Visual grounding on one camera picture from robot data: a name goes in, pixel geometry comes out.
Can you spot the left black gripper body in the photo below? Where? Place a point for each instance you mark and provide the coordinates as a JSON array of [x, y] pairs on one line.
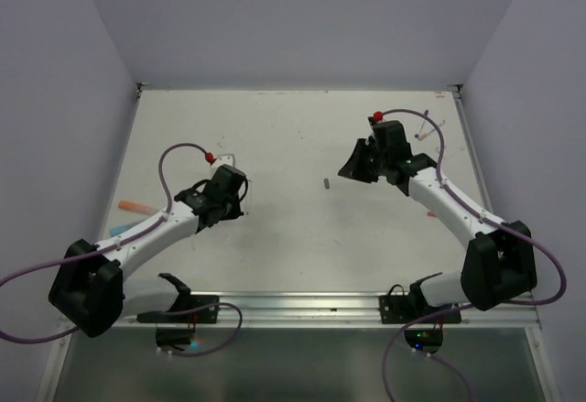
[[232, 208]]

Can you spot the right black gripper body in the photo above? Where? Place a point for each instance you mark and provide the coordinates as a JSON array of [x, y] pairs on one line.
[[383, 160]]

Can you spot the blue capped white pen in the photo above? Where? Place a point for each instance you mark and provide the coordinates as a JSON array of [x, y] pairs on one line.
[[420, 132]]

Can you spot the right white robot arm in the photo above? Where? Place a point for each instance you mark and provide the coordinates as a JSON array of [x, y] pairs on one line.
[[499, 262]]

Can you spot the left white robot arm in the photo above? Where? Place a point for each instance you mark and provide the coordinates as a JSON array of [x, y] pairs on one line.
[[94, 288]]

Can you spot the orange highlighter marker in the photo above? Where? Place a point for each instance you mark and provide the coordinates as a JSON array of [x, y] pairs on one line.
[[137, 208]]

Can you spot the light blue highlighter marker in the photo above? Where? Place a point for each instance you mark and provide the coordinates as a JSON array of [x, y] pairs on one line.
[[119, 229]]

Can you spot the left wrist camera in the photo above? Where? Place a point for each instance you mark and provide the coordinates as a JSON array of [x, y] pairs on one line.
[[225, 159]]

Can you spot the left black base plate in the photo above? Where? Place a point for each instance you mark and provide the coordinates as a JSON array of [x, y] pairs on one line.
[[192, 309]]

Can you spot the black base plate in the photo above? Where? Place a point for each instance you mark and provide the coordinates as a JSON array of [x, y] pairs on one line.
[[400, 306], [192, 309]]

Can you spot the aluminium frame rail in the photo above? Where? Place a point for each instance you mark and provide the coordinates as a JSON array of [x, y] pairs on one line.
[[270, 309]]

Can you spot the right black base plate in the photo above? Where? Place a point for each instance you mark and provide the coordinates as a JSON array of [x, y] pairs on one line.
[[400, 306]]

